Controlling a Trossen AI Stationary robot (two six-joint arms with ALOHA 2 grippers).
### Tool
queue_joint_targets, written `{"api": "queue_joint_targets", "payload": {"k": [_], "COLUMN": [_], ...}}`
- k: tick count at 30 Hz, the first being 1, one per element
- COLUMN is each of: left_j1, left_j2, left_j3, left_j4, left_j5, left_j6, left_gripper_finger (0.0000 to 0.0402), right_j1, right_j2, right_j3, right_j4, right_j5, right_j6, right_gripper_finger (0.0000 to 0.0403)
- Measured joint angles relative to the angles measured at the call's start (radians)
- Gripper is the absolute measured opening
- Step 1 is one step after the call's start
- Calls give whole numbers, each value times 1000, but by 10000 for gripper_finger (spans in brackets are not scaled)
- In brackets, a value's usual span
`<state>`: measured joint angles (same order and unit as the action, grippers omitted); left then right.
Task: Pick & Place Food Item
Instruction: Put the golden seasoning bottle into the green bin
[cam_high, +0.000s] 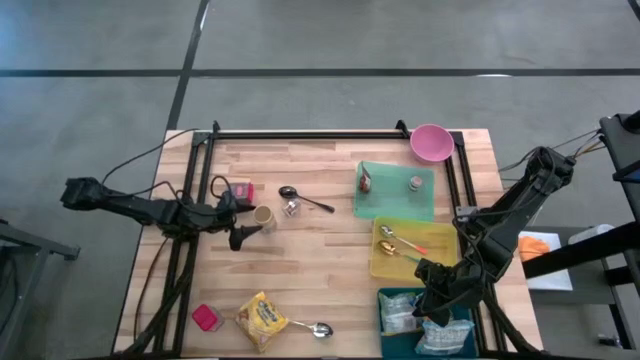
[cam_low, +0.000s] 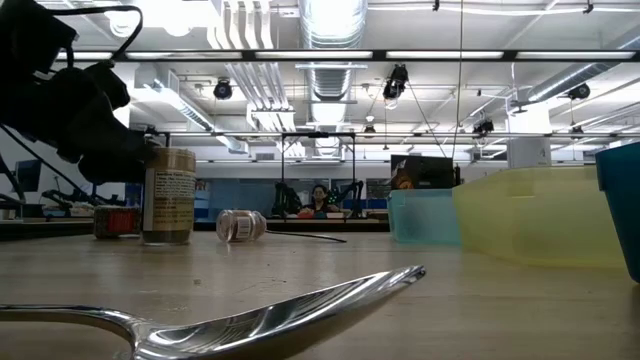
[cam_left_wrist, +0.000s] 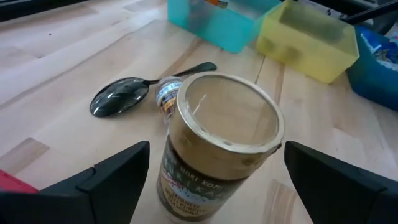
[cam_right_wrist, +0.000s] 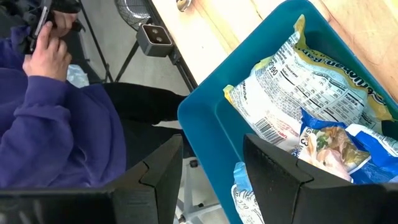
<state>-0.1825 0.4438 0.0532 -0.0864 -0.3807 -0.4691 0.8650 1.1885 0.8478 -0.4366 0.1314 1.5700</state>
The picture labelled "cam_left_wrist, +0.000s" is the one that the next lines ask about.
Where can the black spoon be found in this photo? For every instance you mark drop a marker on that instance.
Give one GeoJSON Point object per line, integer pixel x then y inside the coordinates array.
{"type": "Point", "coordinates": [118, 96]}

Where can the dark teal bin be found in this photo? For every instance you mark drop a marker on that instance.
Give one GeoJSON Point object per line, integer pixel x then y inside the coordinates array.
{"type": "Point", "coordinates": [373, 90]}

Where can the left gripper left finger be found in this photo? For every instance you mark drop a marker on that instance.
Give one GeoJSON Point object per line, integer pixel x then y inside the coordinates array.
{"type": "Point", "coordinates": [77, 199]}

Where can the red-lidded spice tin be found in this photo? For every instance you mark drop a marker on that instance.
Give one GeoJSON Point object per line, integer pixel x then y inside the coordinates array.
{"type": "Point", "coordinates": [12, 185]}

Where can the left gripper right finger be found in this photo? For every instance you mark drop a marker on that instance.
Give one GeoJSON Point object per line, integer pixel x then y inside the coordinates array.
{"type": "Point", "coordinates": [342, 193]}

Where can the blue ramen packet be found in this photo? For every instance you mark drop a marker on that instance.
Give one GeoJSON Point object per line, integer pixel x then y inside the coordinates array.
{"type": "Point", "coordinates": [382, 49]}

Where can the furikake jar gold lid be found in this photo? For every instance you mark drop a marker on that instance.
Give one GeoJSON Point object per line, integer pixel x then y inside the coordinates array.
{"type": "Point", "coordinates": [217, 124]}

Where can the light teal translucent bin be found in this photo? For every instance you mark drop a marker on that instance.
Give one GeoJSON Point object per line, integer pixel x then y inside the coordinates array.
{"type": "Point", "coordinates": [217, 31]}

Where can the yellow translucent bin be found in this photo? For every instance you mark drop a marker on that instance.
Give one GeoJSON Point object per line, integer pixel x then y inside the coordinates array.
{"type": "Point", "coordinates": [311, 62]}

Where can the small glass saffron jar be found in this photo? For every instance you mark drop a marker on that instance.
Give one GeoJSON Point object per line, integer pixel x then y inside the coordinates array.
{"type": "Point", "coordinates": [166, 93]}

